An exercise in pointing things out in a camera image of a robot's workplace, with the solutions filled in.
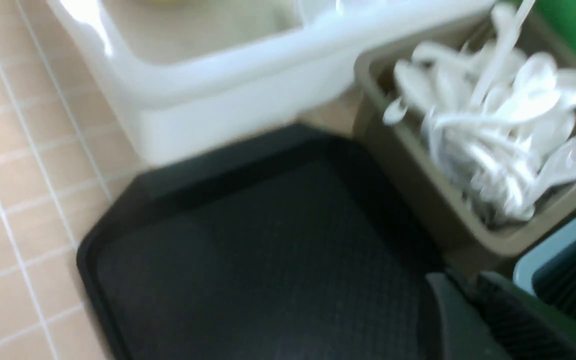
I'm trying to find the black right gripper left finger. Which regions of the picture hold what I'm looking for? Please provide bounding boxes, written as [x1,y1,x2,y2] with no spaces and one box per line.
[425,272,511,360]

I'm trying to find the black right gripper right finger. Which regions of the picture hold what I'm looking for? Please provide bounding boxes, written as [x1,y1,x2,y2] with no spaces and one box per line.
[478,271,576,360]

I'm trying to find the teal chopstick bin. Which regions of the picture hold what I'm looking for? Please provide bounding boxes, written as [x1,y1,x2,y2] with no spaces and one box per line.
[513,217,576,321]

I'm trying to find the olive spoon bin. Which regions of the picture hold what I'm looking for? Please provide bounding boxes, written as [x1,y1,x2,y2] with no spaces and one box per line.
[353,6,576,276]

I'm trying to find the black serving tray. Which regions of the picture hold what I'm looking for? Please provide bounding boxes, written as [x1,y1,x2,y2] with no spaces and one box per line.
[76,123,445,360]

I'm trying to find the white plastic spoons pile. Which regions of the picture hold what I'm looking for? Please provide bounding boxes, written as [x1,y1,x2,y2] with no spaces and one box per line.
[382,0,576,225]

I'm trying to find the large white plastic tub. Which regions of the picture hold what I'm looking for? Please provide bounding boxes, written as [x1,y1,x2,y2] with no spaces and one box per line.
[47,0,493,166]

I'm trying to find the checkered beige tablecloth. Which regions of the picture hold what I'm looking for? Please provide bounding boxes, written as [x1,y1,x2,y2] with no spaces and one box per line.
[0,0,357,360]

